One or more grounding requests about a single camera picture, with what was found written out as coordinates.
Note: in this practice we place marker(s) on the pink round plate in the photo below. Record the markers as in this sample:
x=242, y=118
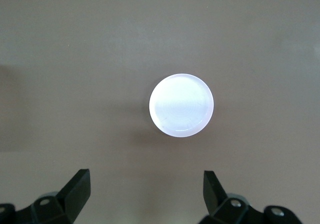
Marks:
x=181, y=105

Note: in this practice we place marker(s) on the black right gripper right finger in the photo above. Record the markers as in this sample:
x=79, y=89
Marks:
x=217, y=204

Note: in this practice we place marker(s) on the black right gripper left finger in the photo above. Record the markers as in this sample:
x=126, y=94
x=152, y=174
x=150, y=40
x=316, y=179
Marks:
x=72, y=196

